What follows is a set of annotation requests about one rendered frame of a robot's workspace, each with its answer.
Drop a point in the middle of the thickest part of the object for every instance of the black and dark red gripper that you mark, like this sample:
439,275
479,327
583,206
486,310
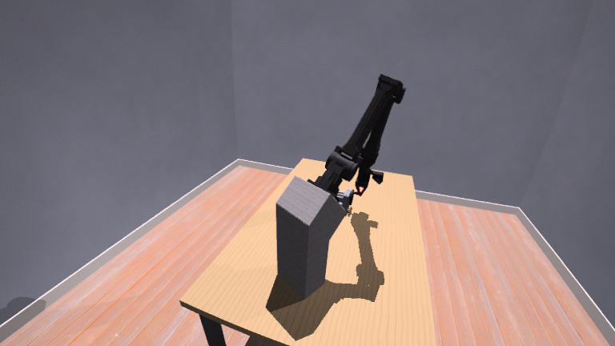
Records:
363,184

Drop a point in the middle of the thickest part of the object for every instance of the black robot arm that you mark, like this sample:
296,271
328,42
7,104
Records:
339,167

